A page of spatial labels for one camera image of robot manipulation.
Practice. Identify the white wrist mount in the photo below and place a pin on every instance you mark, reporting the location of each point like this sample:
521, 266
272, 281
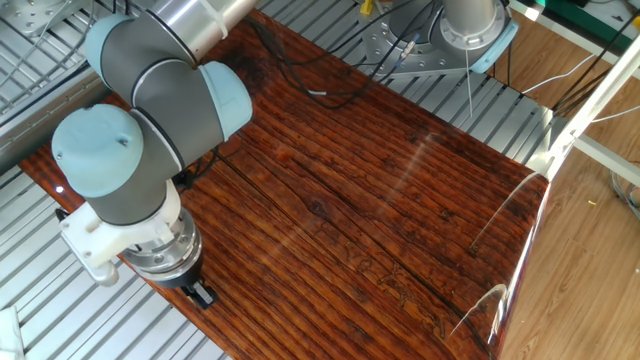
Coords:
95, 240

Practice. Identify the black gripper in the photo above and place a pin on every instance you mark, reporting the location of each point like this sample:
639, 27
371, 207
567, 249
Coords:
177, 277

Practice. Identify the silver robot mounting plate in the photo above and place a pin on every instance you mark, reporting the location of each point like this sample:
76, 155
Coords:
425, 62

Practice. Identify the green board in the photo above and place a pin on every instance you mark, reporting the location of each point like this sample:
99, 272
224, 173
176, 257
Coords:
560, 7

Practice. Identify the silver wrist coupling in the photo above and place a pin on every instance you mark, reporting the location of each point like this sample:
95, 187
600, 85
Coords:
165, 255

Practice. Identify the white crumpled cloth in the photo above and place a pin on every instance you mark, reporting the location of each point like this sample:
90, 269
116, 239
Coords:
9, 335

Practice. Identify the white table bar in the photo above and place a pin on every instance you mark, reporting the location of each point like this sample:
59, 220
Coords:
522, 10

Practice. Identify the aluminium frame post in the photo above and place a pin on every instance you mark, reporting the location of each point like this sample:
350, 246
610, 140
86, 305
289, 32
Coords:
600, 90

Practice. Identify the silver perforated plate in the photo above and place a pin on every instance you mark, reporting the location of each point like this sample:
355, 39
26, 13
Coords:
30, 15

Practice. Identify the aluminium frame bar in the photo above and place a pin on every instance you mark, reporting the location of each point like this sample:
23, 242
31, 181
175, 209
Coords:
610, 160

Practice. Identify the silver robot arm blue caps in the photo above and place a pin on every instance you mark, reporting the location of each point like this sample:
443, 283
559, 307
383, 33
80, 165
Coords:
175, 105

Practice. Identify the glossy wood-print table mat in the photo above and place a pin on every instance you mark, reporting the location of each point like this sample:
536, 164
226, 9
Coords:
350, 200

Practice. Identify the yellow plastic clip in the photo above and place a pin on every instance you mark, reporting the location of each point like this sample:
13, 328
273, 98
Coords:
366, 7

